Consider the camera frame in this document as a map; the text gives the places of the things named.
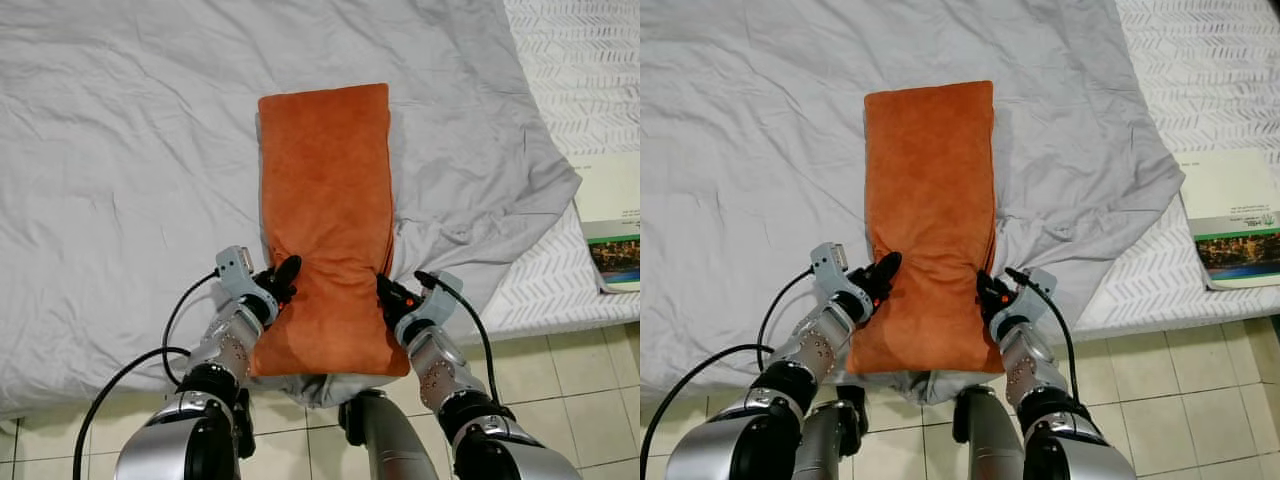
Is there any grey blanket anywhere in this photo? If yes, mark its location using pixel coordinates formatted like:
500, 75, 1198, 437
640, 0, 1187, 409
0, 0, 584, 419

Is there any white chevron mattress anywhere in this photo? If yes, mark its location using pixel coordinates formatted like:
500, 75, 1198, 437
478, 0, 641, 343
1080, 0, 1280, 343

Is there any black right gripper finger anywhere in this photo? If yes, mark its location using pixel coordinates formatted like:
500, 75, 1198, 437
375, 274, 407, 327
976, 269, 1002, 322

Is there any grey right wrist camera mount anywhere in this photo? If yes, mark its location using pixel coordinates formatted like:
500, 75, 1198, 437
995, 267, 1057, 342
396, 270, 465, 347

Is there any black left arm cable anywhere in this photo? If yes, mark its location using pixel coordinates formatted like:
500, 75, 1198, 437
640, 265, 823, 480
72, 268, 227, 480

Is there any silver robot leg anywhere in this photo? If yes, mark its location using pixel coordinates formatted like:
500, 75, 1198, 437
338, 390, 443, 480
952, 385, 1027, 480
798, 385, 870, 480

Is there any silver right robot leg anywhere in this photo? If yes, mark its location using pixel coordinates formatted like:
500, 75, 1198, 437
952, 385, 1027, 480
338, 390, 443, 480

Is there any silver left robot leg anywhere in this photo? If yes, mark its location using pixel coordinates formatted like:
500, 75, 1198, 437
798, 385, 870, 480

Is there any orange pillow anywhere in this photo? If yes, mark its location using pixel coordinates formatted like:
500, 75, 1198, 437
248, 83, 412, 380
848, 80, 1012, 377

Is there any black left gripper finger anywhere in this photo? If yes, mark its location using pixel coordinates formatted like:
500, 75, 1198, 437
870, 251, 904, 296
268, 254, 304, 301

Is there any white green booklet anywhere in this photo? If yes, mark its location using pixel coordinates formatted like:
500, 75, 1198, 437
1179, 148, 1280, 292
573, 150, 641, 295

